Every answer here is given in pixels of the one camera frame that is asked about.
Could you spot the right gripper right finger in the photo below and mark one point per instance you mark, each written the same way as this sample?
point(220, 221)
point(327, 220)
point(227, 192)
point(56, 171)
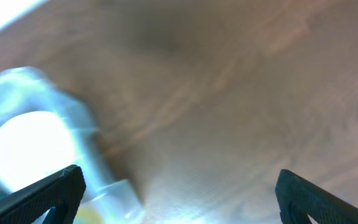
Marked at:
point(301, 201)

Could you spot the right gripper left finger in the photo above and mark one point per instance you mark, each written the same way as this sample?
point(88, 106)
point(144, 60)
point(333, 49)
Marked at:
point(57, 196)

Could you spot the white small bowl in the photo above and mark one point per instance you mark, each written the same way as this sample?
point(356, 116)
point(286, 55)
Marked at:
point(33, 146)

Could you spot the clear plastic storage container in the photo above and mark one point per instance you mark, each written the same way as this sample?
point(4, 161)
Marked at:
point(106, 199)

